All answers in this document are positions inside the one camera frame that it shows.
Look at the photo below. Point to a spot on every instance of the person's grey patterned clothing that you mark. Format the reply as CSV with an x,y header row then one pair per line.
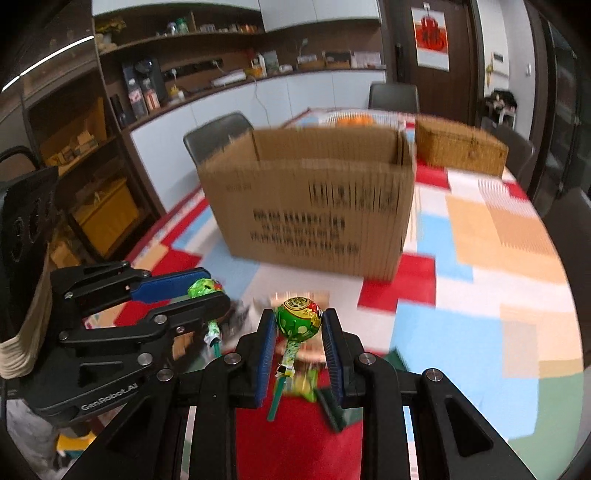
x,y
27,429

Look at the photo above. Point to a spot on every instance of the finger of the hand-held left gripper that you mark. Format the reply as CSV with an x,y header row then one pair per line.
x,y
198,309
166,286

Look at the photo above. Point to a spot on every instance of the white lower cabinets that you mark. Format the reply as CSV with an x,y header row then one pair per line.
x,y
207,106

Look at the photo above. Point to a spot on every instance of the glass sliding door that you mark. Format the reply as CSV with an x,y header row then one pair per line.
x,y
563,92

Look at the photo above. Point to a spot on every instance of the light green snack packet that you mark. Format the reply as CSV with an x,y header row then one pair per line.
x,y
302,383

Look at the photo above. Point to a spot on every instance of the wooden wall shelf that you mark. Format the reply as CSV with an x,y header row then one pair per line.
x,y
138,44

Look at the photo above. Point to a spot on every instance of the dark display cabinet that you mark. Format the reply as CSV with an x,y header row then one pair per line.
x,y
64,115

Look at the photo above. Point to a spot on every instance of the red and white wall poster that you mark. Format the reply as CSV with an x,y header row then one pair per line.
x,y
431,37

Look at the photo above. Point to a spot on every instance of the white shoe rack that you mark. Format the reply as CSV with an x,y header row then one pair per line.
x,y
498,117

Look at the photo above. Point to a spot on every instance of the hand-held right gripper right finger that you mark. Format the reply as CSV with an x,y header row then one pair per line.
x,y
333,355

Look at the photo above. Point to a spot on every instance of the cardboard box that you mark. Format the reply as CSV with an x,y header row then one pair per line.
x,y
300,207

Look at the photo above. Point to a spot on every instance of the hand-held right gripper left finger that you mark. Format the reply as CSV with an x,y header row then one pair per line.
x,y
265,355

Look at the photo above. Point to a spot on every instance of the patchwork tablecloth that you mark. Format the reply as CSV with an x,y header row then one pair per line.
x,y
485,230

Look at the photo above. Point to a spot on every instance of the red label water bottle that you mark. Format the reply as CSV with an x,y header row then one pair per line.
x,y
151,97
136,99

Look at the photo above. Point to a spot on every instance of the yellow crate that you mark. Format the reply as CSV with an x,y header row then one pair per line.
x,y
106,217

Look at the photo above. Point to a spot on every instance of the black coffee machine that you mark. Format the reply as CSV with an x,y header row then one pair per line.
x,y
154,74

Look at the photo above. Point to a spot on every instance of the green lollipop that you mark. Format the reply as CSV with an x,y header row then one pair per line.
x,y
298,318
201,288

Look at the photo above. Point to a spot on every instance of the pile of fruits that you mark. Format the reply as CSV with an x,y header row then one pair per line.
x,y
355,121

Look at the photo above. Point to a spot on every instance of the dark plush pile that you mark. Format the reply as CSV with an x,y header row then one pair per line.
x,y
502,98

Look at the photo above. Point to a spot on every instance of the grey dining chair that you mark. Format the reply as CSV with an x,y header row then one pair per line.
x,y
565,230
212,138
517,147
392,97

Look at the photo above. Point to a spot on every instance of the green printed box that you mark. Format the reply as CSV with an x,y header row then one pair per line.
x,y
271,63

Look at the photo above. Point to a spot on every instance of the wicker box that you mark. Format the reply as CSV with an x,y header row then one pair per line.
x,y
461,147

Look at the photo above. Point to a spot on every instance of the white upper cabinets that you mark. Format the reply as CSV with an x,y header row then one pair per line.
x,y
300,11

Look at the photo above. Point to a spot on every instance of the white fruit basket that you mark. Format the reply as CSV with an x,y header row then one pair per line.
x,y
392,120

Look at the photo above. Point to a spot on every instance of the dark brown door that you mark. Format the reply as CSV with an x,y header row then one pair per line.
x,y
461,92

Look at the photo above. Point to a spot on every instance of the white cabinets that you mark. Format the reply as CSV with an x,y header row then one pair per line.
x,y
207,106
300,11

